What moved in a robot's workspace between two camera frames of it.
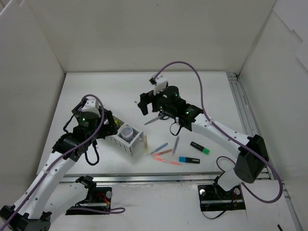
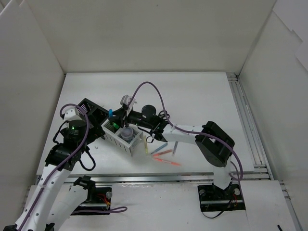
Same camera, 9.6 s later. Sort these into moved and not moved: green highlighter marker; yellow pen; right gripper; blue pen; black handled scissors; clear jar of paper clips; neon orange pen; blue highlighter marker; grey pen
Moved: right gripper; green highlighter marker; blue highlighter marker
Not moved: neon orange pen; blue pen; yellow pen; grey pen; black handled scissors; clear jar of paper clips
